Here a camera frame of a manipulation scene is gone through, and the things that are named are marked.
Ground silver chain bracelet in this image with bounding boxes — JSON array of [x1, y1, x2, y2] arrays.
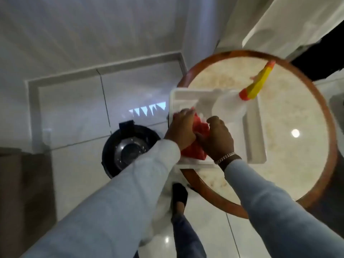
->
[[214, 151, 237, 165]]

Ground person's left forearm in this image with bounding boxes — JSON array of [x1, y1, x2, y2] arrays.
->
[[20, 139, 181, 258]]

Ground white fabric furniture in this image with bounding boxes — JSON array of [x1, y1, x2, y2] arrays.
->
[[241, 0, 344, 60]]

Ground person's right hand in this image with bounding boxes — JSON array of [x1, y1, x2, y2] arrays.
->
[[195, 116, 235, 162]]

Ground person's right forearm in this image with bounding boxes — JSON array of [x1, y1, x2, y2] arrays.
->
[[224, 159, 344, 258]]

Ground person's leg in jeans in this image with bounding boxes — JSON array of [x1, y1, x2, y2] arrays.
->
[[170, 211, 207, 258]]

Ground red cloth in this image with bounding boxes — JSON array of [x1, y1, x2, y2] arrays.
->
[[173, 111, 211, 161]]

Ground white plastic tray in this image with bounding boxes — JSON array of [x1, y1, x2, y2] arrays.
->
[[168, 88, 267, 169]]

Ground dark furniture piece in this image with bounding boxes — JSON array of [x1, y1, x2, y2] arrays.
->
[[290, 38, 344, 81]]

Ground person's left hand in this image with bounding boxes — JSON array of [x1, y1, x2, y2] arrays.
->
[[164, 107, 198, 151]]

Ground round table with wooden rim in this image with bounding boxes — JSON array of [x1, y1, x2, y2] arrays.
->
[[176, 49, 338, 220]]

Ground person's black shoe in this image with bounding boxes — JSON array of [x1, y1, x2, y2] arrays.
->
[[171, 183, 189, 213]]

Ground brown wooden furniture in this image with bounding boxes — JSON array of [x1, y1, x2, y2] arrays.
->
[[0, 147, 57, 258]]

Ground black round trash bin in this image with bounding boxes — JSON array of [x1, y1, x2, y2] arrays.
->
[[101, 120, 162, 179]]

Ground clear spray bottle yellow nozzle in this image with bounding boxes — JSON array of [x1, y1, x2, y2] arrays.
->
[[212, 60, 276, 124]]

